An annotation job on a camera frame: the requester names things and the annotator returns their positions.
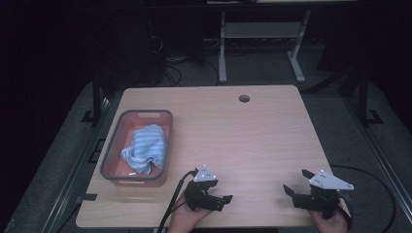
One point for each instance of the blue striped towel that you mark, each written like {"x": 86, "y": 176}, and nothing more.
{"x": 147, "y": 145}

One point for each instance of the pink plastic basket grey rim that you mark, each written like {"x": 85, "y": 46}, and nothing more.
{"x": 113, "y": 161}

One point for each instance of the person's right hand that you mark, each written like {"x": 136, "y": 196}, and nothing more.
{"x": 331, "y": 224}

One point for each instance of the aluminium frame rail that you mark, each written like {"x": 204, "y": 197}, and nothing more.
{"x": 73, "y": 174}
{"x": 384, "y": 155}

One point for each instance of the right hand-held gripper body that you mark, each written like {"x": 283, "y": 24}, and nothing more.
{"x": 319, "y": 194}

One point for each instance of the person's left hand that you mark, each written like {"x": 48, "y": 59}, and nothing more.
{"x": 185, "y": 217}

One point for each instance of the grey metal table frame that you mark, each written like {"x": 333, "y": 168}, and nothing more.
{"x": 262, "y": 29}

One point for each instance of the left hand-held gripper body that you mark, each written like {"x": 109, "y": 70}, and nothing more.
{"x": 200, "y": 191}

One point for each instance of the black metal stand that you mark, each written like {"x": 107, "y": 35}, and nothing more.
{"x": 96, "y": 97}
{"x": 363, "y": 97}

